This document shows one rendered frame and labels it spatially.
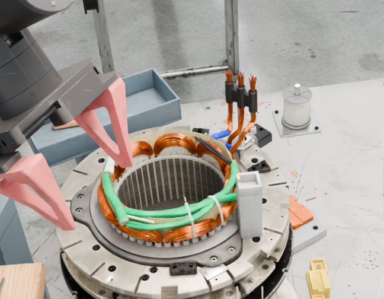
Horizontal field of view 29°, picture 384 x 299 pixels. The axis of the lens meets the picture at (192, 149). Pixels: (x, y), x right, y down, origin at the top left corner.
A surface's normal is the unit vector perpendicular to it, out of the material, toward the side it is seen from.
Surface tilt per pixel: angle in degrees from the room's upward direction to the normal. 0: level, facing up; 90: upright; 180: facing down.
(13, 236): 90
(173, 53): 0
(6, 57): 64
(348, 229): 0
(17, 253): 90
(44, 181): 80
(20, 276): 0
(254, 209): 90
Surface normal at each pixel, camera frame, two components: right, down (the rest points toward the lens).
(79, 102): 0.70, -0.15
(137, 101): -0.07, -0.75
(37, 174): 0.84, 0.15
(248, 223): 0.10, 0.65
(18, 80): 0.33, 0.20
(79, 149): 0.45, 0.57
